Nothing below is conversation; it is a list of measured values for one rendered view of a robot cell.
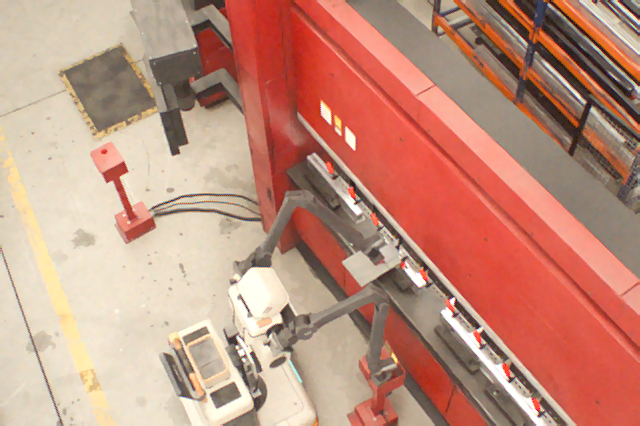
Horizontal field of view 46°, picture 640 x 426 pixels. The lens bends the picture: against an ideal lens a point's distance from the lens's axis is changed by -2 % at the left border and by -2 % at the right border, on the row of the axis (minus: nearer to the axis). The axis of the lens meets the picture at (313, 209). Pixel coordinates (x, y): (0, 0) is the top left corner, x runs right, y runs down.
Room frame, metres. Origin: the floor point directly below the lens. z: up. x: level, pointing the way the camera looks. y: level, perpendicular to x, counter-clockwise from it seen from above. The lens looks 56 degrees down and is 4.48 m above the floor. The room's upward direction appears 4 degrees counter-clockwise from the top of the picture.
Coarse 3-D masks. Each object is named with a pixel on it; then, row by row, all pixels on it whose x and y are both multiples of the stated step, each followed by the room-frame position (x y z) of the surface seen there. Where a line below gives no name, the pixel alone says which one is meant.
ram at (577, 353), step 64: (320, 64) 2.60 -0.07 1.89; (320, 128) 2.62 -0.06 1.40; (384, 128) 2.17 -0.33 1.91; (384, 192) 2.15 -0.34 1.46; (448, 192) 1.80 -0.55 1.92; (448, 256) 1.74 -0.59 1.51; (512, 256) 1.47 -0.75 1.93; (512, 320) 1.38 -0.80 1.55; (576, 320) 1.17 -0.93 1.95; (576, 384) 1.06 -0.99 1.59
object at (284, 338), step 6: (282, 330) 1.56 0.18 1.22; (288, 330) 1.55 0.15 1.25; (276, 336) 1.54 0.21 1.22; (282, 336) 1.53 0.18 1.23; (288, 336) 1.53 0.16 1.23; (294, 336) 1.53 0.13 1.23; (276, 342) 1.51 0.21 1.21; (282, 342) 1.51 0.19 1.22; (288, 342) 1.50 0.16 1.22; (294, 342) 1.51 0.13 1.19; (282, 348) 1.48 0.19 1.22; (288, 348) 1.49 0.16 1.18
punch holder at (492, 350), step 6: (480, 336) 1.48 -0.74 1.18; (486, 336) 1.46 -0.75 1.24; (486, 342) 1.45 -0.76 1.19; (492, 342) 1.42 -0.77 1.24; (486, 348) 1.44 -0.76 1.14; (492, 348) 1.41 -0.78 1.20; (498, 348) 1.39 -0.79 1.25; (486, 354) 1.43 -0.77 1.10; (492, 354) 1.40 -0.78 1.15; (498, 354) 1.38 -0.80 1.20; (504, 354) 1.36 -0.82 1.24; (492, 360) 1.39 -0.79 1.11; (498, 360) 1.37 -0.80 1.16; (504, 360) 1.38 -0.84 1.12
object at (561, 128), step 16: (496, 32) 4.32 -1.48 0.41; (480, 48) 4.13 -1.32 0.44; (496, 64) 3.95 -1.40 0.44; (512, 64) 4.00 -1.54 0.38; (512, 80) 3.78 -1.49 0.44; (528, 80) 3.83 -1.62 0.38; (528, 96) 3.63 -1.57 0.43; (544, 96) 3.66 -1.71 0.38; (544, 112) 3.47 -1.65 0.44; (560, 112) 3.50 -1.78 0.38; (560, 128) 3.31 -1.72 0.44; (576, 128) 3.36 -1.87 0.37; (576, 160) 3.09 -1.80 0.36; (592, 160) 3.02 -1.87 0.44
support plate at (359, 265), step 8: (352, 256) 2.07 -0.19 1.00; (360, 256) 2.07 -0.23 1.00; (344, 264) 2.03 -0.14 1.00; (352, 264) 2.02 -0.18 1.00; (360, 264) 2.02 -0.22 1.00; (368, 264) 2.02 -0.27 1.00; (384, 264) 2.01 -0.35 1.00; (392, 264) 2.01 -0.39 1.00; (352, 272) 1.98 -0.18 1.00; (360, 272) 1.97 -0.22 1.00; (368, 272) 1.97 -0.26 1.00; (376, 272) 1.97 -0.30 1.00; (384, 272) 1.96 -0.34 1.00; (360, 280) 1.92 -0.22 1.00; (368, 280) 1.92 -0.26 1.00
